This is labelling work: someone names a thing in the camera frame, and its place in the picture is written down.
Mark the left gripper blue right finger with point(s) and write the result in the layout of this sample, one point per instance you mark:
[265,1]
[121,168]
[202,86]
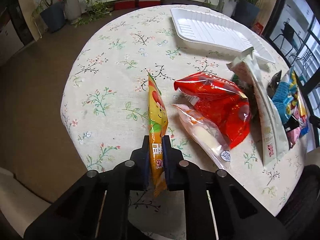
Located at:
[173,171]

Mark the tall plant in dark pot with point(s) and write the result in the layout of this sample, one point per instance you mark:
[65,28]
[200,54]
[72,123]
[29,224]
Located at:
[246,12]

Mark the left red storage box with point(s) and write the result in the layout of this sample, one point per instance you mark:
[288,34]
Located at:
[125,4]

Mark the orange yellow snack packet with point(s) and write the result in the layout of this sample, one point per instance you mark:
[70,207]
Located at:
[158,123]

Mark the plant in dark blue pot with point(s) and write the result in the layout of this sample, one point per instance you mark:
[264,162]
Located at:
[51,13]

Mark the white plastic tray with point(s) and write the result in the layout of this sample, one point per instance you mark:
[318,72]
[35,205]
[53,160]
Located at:
[208,31]

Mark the right red storage box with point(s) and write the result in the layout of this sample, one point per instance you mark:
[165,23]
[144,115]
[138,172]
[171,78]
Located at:
[148,3]

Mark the red paper bag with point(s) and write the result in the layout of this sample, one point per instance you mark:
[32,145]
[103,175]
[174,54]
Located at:
[258,28]

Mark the floral tablecloth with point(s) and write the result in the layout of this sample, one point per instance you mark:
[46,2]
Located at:
[105,111]

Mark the trailing green vine plant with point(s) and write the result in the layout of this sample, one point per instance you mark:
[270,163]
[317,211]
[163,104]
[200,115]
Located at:
[94,10]

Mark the tall white snack bag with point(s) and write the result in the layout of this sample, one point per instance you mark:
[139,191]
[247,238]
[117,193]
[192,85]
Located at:
[275,143]

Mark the large red snack bag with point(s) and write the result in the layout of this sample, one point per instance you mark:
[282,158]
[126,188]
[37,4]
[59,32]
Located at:
[220,101]

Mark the red storage box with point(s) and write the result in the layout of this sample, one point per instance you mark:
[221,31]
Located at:
[125,4]
[148,3]

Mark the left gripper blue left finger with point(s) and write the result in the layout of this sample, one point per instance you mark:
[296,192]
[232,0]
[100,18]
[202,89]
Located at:
[140,172]

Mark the clear pink bread packet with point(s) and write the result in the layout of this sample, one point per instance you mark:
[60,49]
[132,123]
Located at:
[206,134]

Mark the pink small snack packet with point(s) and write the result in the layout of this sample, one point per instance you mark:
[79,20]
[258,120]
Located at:
[292,129]

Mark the light blue cartoon snack bag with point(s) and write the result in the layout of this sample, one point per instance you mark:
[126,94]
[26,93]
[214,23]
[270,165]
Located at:
[288,101]

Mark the black snack packet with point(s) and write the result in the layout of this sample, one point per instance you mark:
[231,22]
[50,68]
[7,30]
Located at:
[273,84]

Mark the black chair outside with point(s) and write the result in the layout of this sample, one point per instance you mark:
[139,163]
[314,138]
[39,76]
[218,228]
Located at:
[293,47]

